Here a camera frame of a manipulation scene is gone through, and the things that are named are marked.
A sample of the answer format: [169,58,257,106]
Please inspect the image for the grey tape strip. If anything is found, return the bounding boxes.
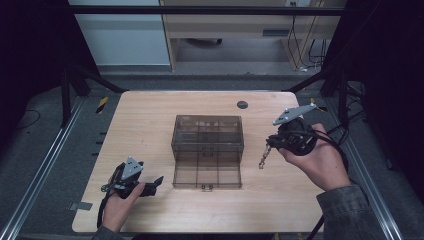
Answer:
[68,201,94,212]

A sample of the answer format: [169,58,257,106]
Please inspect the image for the person's left hand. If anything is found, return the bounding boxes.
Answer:
[101,181,147,234]

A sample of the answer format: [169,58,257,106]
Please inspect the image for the left hand-held gripper black cable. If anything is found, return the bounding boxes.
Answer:
[96,162,127,230]

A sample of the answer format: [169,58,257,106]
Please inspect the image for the right hand-held gripper black cable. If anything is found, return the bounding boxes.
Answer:
[292,129,351,240]

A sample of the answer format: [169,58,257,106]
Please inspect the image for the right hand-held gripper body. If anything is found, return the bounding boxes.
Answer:
[272,102,318,157]

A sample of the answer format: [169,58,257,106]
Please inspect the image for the smoky transparent plastic drawer box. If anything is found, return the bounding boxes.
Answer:
[170,114,245,160]

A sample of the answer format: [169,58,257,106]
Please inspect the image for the person's right hand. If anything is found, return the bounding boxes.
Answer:
[278,123,353,193]

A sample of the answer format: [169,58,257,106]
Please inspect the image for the white cabinet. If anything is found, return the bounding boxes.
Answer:
[67,0,171,67]

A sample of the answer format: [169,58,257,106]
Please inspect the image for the black cables under desk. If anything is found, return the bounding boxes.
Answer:
[287,3,330,73]

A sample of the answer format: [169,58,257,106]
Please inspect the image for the light wooden desk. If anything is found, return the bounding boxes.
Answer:
[159,0,346,72]

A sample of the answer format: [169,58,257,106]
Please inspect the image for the dark object under desk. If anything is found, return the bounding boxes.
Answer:
[184,37,224,47]

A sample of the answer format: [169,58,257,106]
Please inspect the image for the black metal frame strut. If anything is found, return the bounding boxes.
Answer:
[60,63,129,128]
[282,64,352,126]

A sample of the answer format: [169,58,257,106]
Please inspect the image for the hand-held gripper black cable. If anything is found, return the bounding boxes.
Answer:
[292,129,351,240]
[96,162,127,230]

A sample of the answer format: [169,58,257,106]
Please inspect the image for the aluminium floor rail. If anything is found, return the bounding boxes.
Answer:
[323,97,405,240]
[0,96,86,240]

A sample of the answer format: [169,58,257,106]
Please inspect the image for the black horizontal frame bar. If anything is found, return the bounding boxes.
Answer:
[65,4,348,16]

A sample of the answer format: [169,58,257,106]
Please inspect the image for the yellow black hazard tape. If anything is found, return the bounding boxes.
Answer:
[95,96,110,115]
[309,97,329,113]

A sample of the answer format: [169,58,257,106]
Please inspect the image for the black curtain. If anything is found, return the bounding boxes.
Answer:
[319,0,424,204]
[0,0,99,161]

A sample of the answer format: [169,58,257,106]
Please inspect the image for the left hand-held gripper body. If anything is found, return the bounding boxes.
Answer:
[109,155,145,200]

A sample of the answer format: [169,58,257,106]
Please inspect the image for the black floor cable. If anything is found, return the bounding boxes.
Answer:
[334,124,350,148]
[326,109,367,136]

